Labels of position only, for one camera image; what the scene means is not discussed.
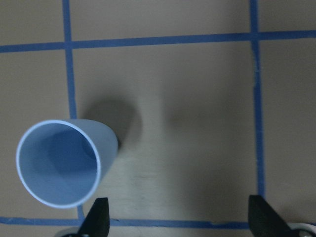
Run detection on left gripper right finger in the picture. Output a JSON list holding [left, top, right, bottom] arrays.
[[248, 195, 298, 237]]

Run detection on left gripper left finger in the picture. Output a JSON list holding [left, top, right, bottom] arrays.
[[77, 197, 110, 237]]

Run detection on blue cup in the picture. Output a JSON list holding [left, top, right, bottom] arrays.
[[16, 119, 119, 209]]

